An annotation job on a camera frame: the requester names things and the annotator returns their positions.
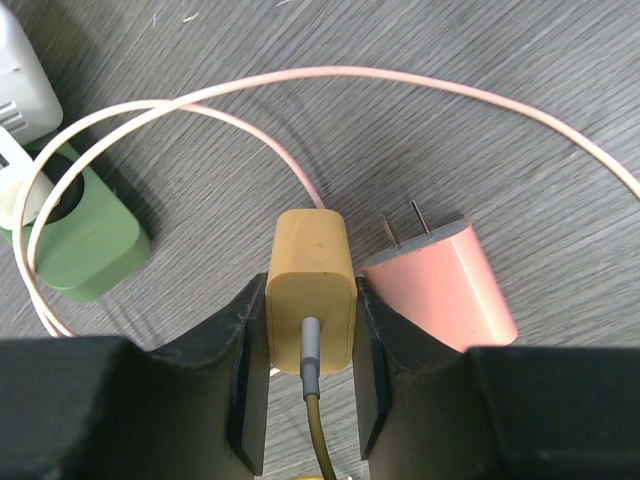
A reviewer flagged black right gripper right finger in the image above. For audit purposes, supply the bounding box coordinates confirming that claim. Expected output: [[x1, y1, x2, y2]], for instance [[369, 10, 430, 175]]
[[353, 279, 639, 479]]

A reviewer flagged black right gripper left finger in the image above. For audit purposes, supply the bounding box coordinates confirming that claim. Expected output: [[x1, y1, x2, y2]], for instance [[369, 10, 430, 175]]
[[1, 274, 270, 479]]

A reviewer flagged pink charger plug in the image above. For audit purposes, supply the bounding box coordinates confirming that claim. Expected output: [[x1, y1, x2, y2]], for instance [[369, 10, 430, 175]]
[[361, 202, 518, 352]]

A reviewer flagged green power strip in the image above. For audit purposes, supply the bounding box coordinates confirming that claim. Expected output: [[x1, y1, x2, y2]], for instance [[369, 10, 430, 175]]
[[0, 139, 153, 305]]

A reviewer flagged yellow charger plug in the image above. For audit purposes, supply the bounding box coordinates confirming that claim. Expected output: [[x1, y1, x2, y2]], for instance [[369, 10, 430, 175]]
[[265, 209, 357, 374]]

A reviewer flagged white cube adapter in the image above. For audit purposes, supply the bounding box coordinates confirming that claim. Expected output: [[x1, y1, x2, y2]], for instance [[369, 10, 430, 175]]
[[1, 6, 63, 230]]

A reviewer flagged yellow cable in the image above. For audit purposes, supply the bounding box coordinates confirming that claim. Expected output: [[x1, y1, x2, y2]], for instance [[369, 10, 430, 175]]
[[299, 315, 339, 480]]

